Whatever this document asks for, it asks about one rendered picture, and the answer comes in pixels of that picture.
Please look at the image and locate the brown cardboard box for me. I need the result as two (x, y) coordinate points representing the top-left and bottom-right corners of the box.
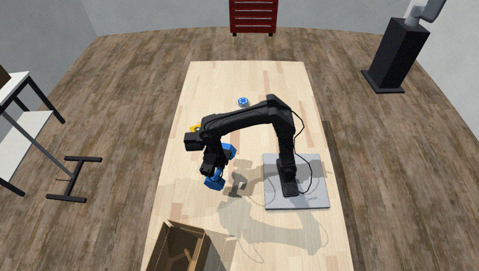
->
(145, 219), (212, 271)

